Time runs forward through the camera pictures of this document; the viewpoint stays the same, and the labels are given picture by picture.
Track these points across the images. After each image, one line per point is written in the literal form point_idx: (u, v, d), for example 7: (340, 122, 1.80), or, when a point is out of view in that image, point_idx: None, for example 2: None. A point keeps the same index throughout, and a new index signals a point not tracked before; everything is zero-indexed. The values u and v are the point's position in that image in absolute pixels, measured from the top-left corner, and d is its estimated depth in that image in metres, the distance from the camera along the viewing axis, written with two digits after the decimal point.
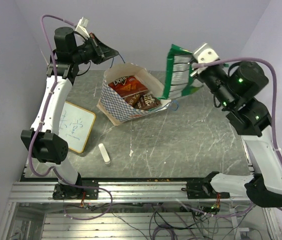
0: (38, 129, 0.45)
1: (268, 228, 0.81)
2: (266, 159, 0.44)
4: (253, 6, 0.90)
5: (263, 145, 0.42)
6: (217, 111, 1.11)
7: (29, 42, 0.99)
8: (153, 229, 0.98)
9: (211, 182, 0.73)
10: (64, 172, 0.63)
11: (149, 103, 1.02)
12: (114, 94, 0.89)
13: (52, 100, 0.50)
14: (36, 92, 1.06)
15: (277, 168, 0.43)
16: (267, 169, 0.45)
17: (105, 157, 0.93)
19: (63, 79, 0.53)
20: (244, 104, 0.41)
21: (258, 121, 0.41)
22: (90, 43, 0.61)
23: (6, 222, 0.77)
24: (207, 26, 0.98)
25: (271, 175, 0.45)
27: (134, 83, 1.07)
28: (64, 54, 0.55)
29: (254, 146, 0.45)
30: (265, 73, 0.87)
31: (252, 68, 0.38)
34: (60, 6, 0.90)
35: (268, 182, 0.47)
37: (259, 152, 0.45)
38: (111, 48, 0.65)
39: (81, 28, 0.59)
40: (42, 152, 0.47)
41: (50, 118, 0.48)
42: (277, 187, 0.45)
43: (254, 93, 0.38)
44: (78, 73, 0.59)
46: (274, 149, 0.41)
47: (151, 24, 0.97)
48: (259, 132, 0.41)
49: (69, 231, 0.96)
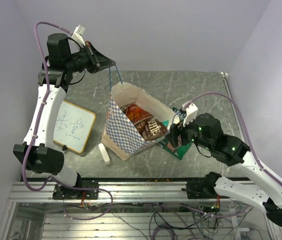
0: (31, 143, 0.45)
1: (268, 228, 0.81)
2: (262, 181, 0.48)
4: (254, 6, 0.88)
5: (254, 170, 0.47)
6: (216, 111, 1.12)
7: (29, 42, 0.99)
8: (153, 229, 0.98)
9: (215, 187, 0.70)
10: (63, 176, 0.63)
11: (155, 132, 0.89)
12: (126, 121, 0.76)
13: (45, 111, 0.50)
14: (36, 92, 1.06)
15: (274, 186, 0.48)
16: (267, 189, 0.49)
17: (106, 157, 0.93)
19: (55, 87, 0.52)
20: (215, 143, 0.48)
21: (236, 151, 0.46)
22: (86, 51, 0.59)
23: (6, 221, 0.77)
24: (208, 25, 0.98)
25: (272, 193, 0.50)
27: (137, 111, 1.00)
28: (58, 60, 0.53)
29: (245, 172, 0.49)
30: (265, 73, 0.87)
31: (204, 115, 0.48)
34: (60, 6, 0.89)
35: (273, 198, 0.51)
37: (251, 177, 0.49)
38: (107, 58, 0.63)
39: (77, 35, 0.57)
40: (37, 165, 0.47)
41: (43, 131, 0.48)
42: None
43: (214, 133, 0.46)
44: (71, 81, 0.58)
46: (262, 169, 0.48)
47: (150, 25, 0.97)
48: (241, 160, 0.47)
49: (69, 231, 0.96)
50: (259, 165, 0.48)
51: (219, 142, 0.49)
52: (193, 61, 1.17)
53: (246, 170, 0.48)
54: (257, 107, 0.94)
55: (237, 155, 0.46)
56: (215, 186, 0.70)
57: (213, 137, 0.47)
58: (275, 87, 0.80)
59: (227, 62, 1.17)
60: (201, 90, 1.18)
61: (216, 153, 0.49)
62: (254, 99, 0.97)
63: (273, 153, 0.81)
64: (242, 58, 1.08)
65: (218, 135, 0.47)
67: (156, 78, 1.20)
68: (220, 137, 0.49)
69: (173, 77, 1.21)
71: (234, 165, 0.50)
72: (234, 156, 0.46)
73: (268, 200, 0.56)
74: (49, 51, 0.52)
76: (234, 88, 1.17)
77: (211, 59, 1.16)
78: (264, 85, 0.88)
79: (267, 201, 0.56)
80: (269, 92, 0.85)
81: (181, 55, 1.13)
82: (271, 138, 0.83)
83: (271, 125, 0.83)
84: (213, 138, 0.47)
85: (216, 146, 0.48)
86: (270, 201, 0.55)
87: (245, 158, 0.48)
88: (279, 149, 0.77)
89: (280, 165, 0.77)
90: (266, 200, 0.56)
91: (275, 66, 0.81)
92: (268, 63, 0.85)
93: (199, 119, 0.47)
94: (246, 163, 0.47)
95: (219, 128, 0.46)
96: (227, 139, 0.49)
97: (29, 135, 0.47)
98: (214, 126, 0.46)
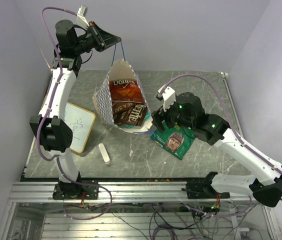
0: (46, 115, 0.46)
1: (268, 228, 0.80)
2: (243, 157, 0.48)
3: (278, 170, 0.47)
4: (254, 6, 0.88)
5: (231, 144, 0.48)
6: (216, 111, 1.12)
7: (29, 42, 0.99)
8: (153, 229, 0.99)
9: (212, 185, 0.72)
10: (67, 165, 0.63)
11: (130, 119, 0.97)
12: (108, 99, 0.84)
13: (59, 88, 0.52)
14: (36, 92, 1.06)
15: (254, 160, 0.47)
16: (248, 165, 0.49)
17: (105, 157, 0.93)
19: (68, 70, 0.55)
20: (196, 121, 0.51)
21: (215, 128, 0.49)
22: (90, 32, 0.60)
23: (6, 222, 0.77)
24: (208, 26, 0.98)
25: (256, 171, 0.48)
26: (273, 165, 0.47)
27: (133, 91, 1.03)
28: (67, 48, 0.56)
29: (225, 149, 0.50)
30: (265, 73, 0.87)
31: (185, 94, 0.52)
34: (60, 6, 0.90)
35: (258, 176, 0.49)
37: (232, 153, 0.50)
38: (112, 35, 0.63)
39: (80, 17, 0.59)
40: (49, 140, 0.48)
41: (57, 105, 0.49)
42: (266, 177, 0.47)
43: (194, 110, 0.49)
44: (81, 64, 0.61)
46: (241, 144, 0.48)
47: (150, 25, 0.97)
48: (221, 136, 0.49)
49: (69, 231, 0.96)
50: (238, 139, 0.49)
51: (200, 120, 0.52)
52: (193, 61, 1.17)
53: (226, 146, 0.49)
54: (258, 107, 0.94)
55: (217, 132, 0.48)
56: (213, 182, 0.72)
57: (193, 115, 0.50)
58: (275, 87, 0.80)
59: (227, 62, 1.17)
60: (201, 90, 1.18)
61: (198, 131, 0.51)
62: (254, 99, 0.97)
63: (273, 153, 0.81)
64: (243, 58, 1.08)
65: (198, 113, 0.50)
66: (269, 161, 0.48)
67: (156, 77, 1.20)
68: (202, 115, 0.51)
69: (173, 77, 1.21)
71: (216, 144, 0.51)
72: (213, 132, 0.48)
73: (254, 182, 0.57)
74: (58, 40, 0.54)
76: (234, 87, 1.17)
77: (211, 59, 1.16)
78: (264, 85, 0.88)
79: (253, 182, 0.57)
80: (269, 92, 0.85)
81: (181, 55, 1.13)
82: (271, 139, 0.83)
83: (270, 125, 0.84)
84: (194, 115, 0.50)
85: (197, 123, 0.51)
86: (256, 182, 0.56)
87: (225, 135, 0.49)
88: (280, 149, 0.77)
89: None
90: (252, 182, 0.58)
91: (275, 66, 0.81)
92: (268, 63, 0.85)
93: (180, 98, 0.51)
94: (224, 138, 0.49)
95: (199, 105, 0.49)
96: (207, 118, 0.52)
97: (44, 109, 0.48)
98: (193, 103, 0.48)
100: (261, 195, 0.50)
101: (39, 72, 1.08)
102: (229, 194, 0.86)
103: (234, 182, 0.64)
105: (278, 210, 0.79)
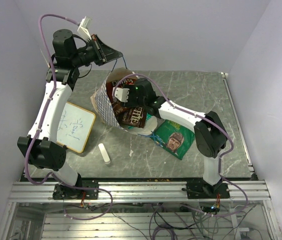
0: (35, 137, 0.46)
1: (268, 228, 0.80)
2: (176, 116, 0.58)
3: (198, 116, 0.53)
4: (254, 6, 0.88)
5: (166, 109, 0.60)
6: (216, 111, 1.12)
7: (30, 42, 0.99)
8: (153, 229, 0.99)
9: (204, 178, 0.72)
10: (62, 175, 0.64)
11: (132, 120, 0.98)
12: (107, 100, 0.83)
13: (51, 106, 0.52)
14: (36, 92, 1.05)
15: (181, 115, 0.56)
16: (182, 121, 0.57)
17: (106, 157, 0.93)
19: (62, 85, 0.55)
20: (146, 99, 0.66)
21: (157, 103, 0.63)
22: (92, 45, 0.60)
23: (6, 222, 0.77)
24: (207, 25, 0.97)
25: (187, 124, 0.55)
26: (194, 113, 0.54)
27: None
28: (64, 58, 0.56)
29: (168, 116, 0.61)
30: (265, 72, 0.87)
31: (142, 80, 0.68)
34: (60, 7, 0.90)
35: (191, 128, 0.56)
37: (172, 118, 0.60)
38: (114, 50, 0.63)
39: (83, 29, 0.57)
40: (38, 160, 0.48)
41: (47, 125, 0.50)
42: (191, 125, 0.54)
43: (144, 88, 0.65)
44: (77, 77, 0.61)
46: (173, 106, 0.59)
47: (150, 25, 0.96)
48: (159, 105, 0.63)
49: (69, 231, 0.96)
50: (170, 104, 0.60)
51: (150, 99, 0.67)
52: (193, 61, 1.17)
53: (164, 111, 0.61)
54: (257, 106, 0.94)
55: (157, 104, 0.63)
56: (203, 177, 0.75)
57: (144, 95, 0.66)
58: (275, 87, 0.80)
59: (227, 62, 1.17)
60: (201, 90, 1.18)
61: (148, 108, 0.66)
62: (254, 99, 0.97)
63: (274, 153, 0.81)
64: (242, 58, 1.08)
65: (149, 94, 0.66)
66: (192, 111, 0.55)
67: (156, 78, 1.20)
68: (153, 97, 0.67)
69: (173, 77, 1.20)
71: (162, 115, 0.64)
72: (155, 107, 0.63)
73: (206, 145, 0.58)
74: (56, 50, 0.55)
76: (234, 87, 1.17)
77: (211, 59, 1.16)
78: (263, 85, 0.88)
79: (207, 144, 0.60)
80: (269, 92, 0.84)
81: (181, 55, 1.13)
82: (271, 139, 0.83)
83: (270, 125, 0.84)
84: (145, 95, 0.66)
85: (148, 101, 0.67)
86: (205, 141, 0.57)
87: (162, 105, 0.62)
88: (280, 149, 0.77)
89: (280, 165, 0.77)
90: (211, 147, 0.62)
91: (275, 67, 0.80)
92: (268, 63, 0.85)
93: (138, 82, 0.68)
94: (162, 107, 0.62)
95: (149, 89, 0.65)
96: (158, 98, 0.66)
97: (34, 129, 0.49)
98: (144, 86, 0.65)
100: (203, 147, 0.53)
101: (39, 71, 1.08)
102: (229, 194, 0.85)
103: (207, 162, 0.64)
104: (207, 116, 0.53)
105: (278, 211, 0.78)
